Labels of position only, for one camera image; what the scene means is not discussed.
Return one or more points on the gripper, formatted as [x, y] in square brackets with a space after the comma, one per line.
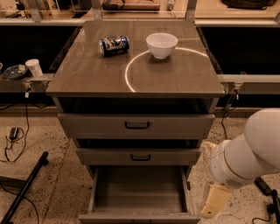
[219, 164]

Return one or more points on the grey drawer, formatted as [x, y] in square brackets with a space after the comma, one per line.
[139, 195]
[194, 127]
[138, 156]

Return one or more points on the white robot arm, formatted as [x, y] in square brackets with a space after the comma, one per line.
[238, 162]

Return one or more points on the grey drawer cabinet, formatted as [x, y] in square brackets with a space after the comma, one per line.
[135, 82]

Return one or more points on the black power adapter right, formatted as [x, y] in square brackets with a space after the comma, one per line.
[263, 187]

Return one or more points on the black power adapter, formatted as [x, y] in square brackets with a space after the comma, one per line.
[263, 187]
[13, 133]

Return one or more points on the white bowl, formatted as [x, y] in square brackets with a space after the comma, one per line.
[161, 44]

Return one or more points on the black tripod leg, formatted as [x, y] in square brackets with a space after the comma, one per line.
[24, 188]

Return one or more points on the blue soda can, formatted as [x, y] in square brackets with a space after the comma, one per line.
[111, 46]

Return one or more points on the black power adapter left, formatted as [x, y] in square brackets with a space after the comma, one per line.
[13, 133]

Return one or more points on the white paper cup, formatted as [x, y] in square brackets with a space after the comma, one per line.
[34, 67]

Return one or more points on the dark blue plate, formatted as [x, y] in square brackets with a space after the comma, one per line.
[16, 72]

